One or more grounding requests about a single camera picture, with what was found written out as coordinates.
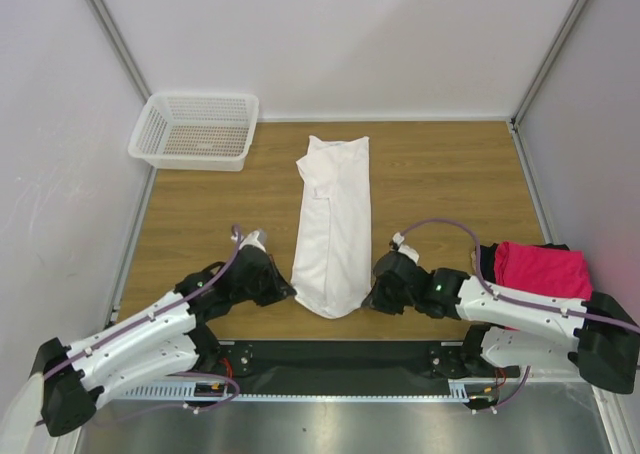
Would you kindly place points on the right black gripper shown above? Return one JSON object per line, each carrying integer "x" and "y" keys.
{"x": 385, "y": 284}

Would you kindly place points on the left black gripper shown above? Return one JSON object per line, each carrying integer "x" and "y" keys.
{"x": 278, "y": 289}

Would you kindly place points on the white t shirt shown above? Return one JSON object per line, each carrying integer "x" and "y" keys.
{"x": 331, "y": 272}

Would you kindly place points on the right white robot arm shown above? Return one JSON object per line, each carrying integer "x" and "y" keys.
{"x": 596, "y": 336}

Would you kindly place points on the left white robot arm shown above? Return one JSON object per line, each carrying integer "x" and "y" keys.
{"x": 169, "y": 337}

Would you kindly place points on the folded black t shirt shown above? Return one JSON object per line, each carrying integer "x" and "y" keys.
{"x": 488, "y": 253}

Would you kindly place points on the white plastic basket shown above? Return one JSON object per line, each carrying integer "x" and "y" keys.
{"x": 195, "y": 131}

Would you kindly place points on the folded pink t shirt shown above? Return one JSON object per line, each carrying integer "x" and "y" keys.
{"x": 548, "y": 272}

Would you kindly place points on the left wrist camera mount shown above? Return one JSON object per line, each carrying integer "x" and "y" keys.
{"x": 256, "y": 238}

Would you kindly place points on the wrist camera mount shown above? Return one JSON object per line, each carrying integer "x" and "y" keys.
{"x": 399, "y": 244}
{"x": 256, "y": 238}

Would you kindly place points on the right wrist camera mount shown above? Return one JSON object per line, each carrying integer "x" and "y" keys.
{"x": 399, "y": 244}

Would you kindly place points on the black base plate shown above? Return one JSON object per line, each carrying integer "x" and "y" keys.
{"x": 348, "y": 368}

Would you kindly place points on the aluminium frame rail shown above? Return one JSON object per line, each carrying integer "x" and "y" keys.
{"x": 497, "y": 347}

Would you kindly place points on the left corner aluminium post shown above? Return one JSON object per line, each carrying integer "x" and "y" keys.
{"x": 116, "y": 40}

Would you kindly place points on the corner aluminium post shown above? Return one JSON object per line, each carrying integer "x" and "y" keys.
{"x": 566, "y": 27}
{"x": 116, "y": 40}

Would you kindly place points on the right corner aluminium post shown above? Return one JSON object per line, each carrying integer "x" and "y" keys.
{"x": 566, "y": 27}

